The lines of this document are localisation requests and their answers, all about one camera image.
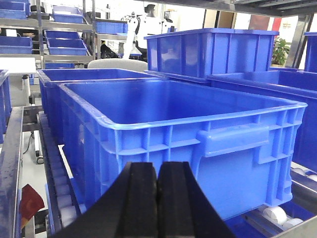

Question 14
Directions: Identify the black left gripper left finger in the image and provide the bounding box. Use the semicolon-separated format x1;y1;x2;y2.
55;162;158;238

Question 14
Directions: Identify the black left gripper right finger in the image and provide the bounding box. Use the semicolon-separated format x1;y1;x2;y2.
157;162;235;238

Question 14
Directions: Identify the blue bin front centre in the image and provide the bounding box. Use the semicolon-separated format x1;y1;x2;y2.
61;79;307;220

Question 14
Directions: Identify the blue bin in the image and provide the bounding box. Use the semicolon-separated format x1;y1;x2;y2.
0;69;11;144
61;79;307;220
37;68;160;144
205;70;317;173

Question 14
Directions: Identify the blue bin rear centre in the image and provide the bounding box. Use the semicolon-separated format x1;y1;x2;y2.
37;68;160;144

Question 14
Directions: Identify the blue bin front right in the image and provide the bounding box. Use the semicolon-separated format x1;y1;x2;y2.
205;70;317;173

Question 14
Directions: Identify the blue bin left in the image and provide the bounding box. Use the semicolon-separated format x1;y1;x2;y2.
0;69;11;144

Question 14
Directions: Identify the roller conveyor track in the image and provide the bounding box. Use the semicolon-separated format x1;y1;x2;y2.
38;112;81;236

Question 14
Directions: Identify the red foil package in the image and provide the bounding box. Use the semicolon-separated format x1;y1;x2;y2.
19;184;45;229

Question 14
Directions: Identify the tall blue crate behind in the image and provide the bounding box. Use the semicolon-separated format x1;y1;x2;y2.
145;28;279;78

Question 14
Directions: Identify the white humanoid robot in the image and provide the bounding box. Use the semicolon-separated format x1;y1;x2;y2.
123;4;175;61

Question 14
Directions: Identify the green potted plant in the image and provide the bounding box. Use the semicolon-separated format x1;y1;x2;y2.
271;37;291;66

